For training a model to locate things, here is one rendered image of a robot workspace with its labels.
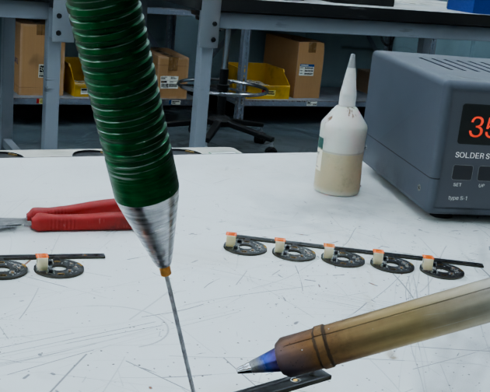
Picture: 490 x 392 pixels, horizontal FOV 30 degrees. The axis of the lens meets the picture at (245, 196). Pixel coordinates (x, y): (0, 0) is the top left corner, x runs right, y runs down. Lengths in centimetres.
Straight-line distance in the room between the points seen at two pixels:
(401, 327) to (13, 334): 25
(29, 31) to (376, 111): 365
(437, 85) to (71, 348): 32
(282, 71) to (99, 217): 438
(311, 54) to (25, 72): 152
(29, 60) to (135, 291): 389
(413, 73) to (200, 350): 32
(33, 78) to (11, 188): 374
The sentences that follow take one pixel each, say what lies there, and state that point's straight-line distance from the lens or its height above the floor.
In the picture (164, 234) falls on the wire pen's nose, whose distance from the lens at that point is 15.
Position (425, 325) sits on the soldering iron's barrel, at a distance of 17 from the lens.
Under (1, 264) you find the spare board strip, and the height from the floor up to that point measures 75.
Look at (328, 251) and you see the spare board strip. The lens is 51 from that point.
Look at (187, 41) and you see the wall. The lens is 501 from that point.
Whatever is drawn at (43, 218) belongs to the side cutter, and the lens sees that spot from 52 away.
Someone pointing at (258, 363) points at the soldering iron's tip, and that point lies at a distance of 18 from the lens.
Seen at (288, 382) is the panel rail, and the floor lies 81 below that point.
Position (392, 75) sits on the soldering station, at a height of 83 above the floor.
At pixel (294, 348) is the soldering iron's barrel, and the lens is 18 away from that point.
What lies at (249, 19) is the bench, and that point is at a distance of 284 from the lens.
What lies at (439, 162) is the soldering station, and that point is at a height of 79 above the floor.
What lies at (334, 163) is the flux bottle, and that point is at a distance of 64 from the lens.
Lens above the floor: 92
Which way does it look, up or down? 16 degrees down
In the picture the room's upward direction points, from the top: 6 degrees clockwise
